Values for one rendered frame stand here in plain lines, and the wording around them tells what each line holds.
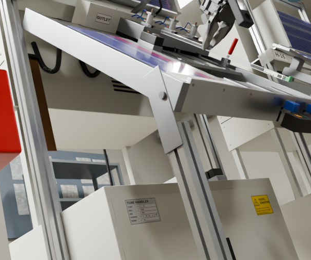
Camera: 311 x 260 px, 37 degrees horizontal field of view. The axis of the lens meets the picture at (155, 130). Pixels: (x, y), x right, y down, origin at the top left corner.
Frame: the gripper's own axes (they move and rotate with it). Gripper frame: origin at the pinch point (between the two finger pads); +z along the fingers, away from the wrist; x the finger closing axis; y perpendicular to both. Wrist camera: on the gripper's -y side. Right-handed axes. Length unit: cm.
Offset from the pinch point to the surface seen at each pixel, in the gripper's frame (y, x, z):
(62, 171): 208, -137, 209
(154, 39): 15.0, 7.1, 6.0
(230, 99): -30.8, 21.7, 1.5
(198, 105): -31.2, 31.3, 3.6
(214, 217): -53, 40, 15
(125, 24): 32.4, 5.8, 8.7
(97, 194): -22, 38, 35
